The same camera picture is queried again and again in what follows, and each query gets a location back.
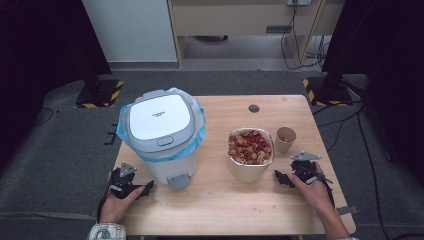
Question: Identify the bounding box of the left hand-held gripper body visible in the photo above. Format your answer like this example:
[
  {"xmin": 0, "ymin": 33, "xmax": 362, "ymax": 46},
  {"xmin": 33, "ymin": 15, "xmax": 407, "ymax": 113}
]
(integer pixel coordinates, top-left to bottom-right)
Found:
[{"xmin": 108, "ymin": 162, "xmax": 148, "ymax": 200}]

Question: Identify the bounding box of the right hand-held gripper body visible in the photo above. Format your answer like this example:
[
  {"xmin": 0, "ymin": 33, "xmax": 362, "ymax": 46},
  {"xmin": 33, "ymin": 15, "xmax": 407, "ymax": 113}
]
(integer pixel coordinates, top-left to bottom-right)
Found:
[{"xmin": 289, "ymin": 151, "xmax": 334, "ymax": 186}]

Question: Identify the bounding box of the brown paper drinking cup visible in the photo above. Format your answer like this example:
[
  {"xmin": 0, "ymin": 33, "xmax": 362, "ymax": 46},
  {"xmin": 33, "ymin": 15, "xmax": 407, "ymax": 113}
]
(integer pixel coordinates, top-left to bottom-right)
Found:
[{"xmin": 274, "ymin": 126, "xmax": 297, "ymax": 154}]

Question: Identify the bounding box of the white pedal bin grey lid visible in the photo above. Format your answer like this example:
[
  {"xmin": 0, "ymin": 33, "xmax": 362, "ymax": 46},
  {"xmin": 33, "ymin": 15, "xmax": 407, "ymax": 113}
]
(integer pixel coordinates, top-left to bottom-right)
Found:
[{"xmin": 128, "ymin": 89, "xmax": 206, "ymax": 192}]

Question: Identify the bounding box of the person's right hand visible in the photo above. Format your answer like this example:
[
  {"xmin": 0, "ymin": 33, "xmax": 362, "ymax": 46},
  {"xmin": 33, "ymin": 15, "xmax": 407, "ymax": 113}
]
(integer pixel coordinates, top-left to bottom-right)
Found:
[{"xmin": 287, "ymin": 162, "xmax": 335, "ymax": 215}]

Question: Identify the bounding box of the person's left hand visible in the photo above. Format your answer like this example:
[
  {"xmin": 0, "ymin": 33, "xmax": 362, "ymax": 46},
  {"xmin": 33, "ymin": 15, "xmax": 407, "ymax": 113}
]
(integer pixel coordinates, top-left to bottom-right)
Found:
[{"xmin": 98, "ymin": 185, "xmax": 147, "ymax": 224}]

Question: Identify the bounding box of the bowl of red snacks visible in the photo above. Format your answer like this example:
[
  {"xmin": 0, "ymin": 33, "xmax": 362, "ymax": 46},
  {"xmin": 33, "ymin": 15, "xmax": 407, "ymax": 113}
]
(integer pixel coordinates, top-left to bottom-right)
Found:
[{"xmin": 227, "ymin": 127, "xmax": 276, "ymax": 184}]

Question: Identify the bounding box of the pile of red brown nutshells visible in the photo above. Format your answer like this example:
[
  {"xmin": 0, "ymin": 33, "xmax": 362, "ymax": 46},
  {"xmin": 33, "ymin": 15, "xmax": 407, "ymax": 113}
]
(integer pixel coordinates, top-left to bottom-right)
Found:
[{"xmin": 228, "ymin": 129, "xmax": 273, "ymax": 166}]

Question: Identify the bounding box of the blue plastic bin liner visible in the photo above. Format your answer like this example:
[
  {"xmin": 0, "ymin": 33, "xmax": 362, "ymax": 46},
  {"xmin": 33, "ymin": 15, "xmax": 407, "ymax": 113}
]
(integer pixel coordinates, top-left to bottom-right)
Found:
[{"xmin": 115, "ymin": 87, "xmax": 207, "ymax": 164}]

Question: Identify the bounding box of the grey tape piece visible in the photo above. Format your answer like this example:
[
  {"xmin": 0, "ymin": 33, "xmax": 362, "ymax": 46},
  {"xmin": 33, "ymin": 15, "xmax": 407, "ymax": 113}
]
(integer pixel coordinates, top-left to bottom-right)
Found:
[{"xmin": 335, "ymin": 205, "xmax": 361, "ymax": 216}]

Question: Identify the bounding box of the black stand base hazard tape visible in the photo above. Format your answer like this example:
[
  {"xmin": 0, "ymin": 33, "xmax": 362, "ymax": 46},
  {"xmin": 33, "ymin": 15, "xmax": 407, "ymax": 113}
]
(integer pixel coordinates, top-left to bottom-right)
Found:
[
  {"xmin": 302, "ymin": 76, "xmax": 354, "ymax": 108},
  {"xmin": 74, "ymin": 79, "xmax": 125, "ymax": 109}
]

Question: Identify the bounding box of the black curtain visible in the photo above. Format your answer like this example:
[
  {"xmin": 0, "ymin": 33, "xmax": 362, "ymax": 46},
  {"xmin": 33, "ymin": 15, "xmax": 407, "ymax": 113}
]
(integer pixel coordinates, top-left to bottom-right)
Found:
[
  {"xmin": 321, "ymin": 0, "xmax": 424, "ymax": 188},
  {"xmin": 0, "ymin": 0, "xmax": 113, "ymax": 169}
]

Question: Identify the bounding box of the white cabinet panel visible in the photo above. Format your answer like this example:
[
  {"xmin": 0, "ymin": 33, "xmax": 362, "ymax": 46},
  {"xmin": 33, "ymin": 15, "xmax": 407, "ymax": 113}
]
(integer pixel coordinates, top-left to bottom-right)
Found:
[{"xmin": 81, "ymin": 0, "xmax": 178, "ymax": 64}]

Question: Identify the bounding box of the light wooden desk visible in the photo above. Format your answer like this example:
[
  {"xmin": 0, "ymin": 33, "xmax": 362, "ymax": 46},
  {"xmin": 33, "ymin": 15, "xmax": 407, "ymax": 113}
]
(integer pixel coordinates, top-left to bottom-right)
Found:
[{"xmin": 166, "ymin": 0, "xmax": 346, "ymax": 68}]

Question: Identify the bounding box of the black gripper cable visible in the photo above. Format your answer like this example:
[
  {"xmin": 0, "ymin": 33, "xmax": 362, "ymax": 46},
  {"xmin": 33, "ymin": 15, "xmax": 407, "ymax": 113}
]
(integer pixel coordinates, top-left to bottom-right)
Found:
[
  {"xmin": 96, "ymin": 190, "xmax": 114, "ymax": 224},
  {"xmin": 319, "ymin": 175, "xmax": 336, "ymax": 208}
]

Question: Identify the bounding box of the thin black floor cable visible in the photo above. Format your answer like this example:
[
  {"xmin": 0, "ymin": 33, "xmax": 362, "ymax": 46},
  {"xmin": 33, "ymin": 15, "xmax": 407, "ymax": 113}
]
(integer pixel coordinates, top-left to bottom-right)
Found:
[{"xmin": 32, "ymin": 107, "xmax": 55, "ymax": 126}]

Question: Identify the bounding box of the bundle of white cables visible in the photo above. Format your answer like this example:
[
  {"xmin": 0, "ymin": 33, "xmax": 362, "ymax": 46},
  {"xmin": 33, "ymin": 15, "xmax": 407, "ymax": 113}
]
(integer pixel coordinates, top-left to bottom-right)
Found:
[{"xmin": 305, "ymin": 35, "xmax": 332, "ymax": 73}]

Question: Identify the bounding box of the black hanging cable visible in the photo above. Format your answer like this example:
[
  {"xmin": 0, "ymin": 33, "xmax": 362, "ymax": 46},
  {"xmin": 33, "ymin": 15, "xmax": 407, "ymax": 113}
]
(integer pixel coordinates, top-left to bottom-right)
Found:
[{"xmin": 280, "ymin": 3, "xmax": 313, "ymax": 71}]

